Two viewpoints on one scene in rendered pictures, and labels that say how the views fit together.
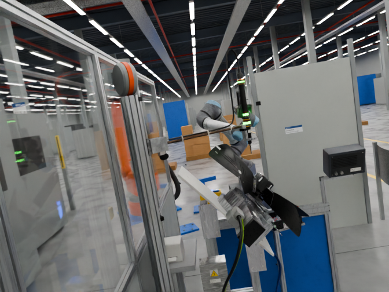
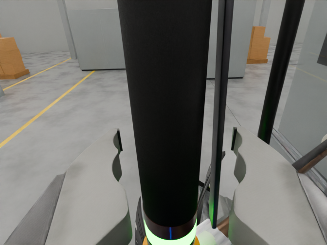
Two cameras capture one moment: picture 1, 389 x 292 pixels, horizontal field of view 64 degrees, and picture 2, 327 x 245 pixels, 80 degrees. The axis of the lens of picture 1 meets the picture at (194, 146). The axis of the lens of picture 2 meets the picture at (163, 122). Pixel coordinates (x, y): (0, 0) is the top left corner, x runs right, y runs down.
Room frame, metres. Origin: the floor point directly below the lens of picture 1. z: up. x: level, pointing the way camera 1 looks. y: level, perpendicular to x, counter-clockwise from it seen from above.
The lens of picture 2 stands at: (1.96, -0.34, 1.73)
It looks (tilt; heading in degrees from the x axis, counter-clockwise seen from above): 29 degrees down; 180
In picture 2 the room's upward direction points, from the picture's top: 2 degrees counter-clockwise
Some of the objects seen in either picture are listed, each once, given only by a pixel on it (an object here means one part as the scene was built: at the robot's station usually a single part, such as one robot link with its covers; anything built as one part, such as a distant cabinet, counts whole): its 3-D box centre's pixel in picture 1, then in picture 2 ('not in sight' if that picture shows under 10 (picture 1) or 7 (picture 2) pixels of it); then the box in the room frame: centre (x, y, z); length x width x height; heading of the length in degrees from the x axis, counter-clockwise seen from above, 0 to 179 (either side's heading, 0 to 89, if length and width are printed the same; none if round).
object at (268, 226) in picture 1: (258, 229); not in sight; (1.53, -0.25, 1.03); 0.15 x 0.10 x 0.14; 87
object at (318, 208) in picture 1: (267, 216); not in sight; (2.23, -0.45, 0.82); 0.90 x 0.04 x 0.08; 87
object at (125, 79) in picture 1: (125, 79); not in sight; (1.49, 0.27, 1.88); 0.17 x 0.15 x 0.16; 177
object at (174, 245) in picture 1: (168, 251); not in sight; (1.71, 0.25, 0.91); 0.17 x 0.16 x 0.11; 87
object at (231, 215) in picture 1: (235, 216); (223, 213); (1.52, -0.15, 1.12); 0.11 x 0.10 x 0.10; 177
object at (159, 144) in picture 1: (155, 145); not in sight; (1.54, 0.19, 1.54); 0.10 x 0.07 x 0.08; 122
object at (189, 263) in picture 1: (176, 255); not in sight; (1.79, 0.22, 0.84); 0.36 x 0.24 x 0.03; 177
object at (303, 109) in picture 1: (310, 141); not in sight; (3.63, -1.37, 1.10); 1.21 x 0.05 x 2.20; 87
